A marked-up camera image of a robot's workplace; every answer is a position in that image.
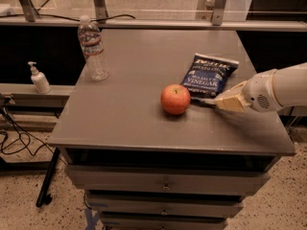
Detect top grey drawer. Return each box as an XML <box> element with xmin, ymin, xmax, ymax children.
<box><xmin>66</xmin><ymin>165</ymin><xmax>270</xmax><ymax>196</ymax></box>

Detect white pump dispenser bottle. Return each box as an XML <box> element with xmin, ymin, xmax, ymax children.
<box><xmin>28</xmin><ymin>61</ymin><xmax>51</xmax><ymax>94</ymax></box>

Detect black stand leg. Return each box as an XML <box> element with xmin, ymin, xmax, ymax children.
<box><xmin>35</xmin><ymin>149</ymin><xmax>59</xmax><ymax>208</ymax></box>

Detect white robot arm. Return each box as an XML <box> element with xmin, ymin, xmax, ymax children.
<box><xmin>215</xmin><ymin>63</ymin><xmax>307</xmax><ymax>112</ymax></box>

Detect black floor cables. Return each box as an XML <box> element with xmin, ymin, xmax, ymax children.
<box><xmin>0</xmin><ymin>94</ymin><xmax>68</xmax><ymax>166</ymax></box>

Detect red apple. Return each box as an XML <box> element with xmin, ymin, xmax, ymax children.
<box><xmin>160</xmin><ymin>84</ymin><xmax>191</xmax><ymax>115</ymax></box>

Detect middle grey drawer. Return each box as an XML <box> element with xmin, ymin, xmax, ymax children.
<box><xmin>86</xmin><ymin>192</ymin><xmax>244</xmax><ymax>219</ymax></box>

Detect middle metal railing post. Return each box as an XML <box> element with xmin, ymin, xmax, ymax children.
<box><xmin>93</xmin><ymin>0</ymin><xmax>108</xmax><ymax>23</ymax></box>

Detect grey drawer cabinet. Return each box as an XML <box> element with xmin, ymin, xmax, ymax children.
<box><xmin>50</xmin><ymin>29</ymin><xmax>295</xmax><ymax>230</ymax></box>

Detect clear plastic water bottle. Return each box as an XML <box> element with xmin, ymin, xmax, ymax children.
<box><xmin>78</xmin><ymin>15</ymin><xmax>108</xmax><ymax>81</ymax></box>

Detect blue chip bag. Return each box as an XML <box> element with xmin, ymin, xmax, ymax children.
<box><xmin>181</xmin><ymin>53</ymin><xmax>239</xmax><ymax>99</ymax></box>

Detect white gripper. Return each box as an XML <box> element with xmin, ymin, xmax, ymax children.
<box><xmin>215</xmin><ymin>69</ymin><xmax>282</xmax><ymax>112</ymax></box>

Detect right metal railing post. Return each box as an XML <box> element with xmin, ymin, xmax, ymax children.
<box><xmin>211</xmin><ymin>0</ymin><xmax>226</xmax><ymax>26</ymax></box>

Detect bottom grey drawer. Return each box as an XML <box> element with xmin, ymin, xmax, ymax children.
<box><xmin>100</xmin><ymin>213</ymin><xmax>226</xmax><ymax>230</ymax></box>

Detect black cable on ledge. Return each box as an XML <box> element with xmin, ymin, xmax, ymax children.
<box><xmin>0</xmin><ymin>13</ymin><xmax>137</xmax><ymax>23</ymax></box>

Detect left metal railing post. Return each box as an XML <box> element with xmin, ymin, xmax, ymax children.
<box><xmin>18</xmin><ymin>0</ymin><xmax>37</xmax><ymax>22</ymax></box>

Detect grey drawer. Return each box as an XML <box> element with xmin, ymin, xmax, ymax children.
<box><xmin>86</xmin><ymin>192</ymin><xmax>244</xmax><ymax>219</ymax></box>
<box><xmin>66</xmin><ymin>165</ymin><xmax>270</xmax><ymax>196</ymax></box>
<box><xmin>100</xmin><ymin>213</ymin><xmax>226</xmax><ymax>230</ymax></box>

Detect metal railing post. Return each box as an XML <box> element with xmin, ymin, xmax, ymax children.
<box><xmin>211</xmin><ymin>0</ymin><xmax>226</xmax><ymax>26</ymax></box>
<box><xmin>18</xmin><ymin>0</ymin><xmax>37</xmax><ymax>22</ymax></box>
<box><xmin>93</xmin><ymin>0</ymin><xmax>108</xmax><ymax>23</ymax></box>

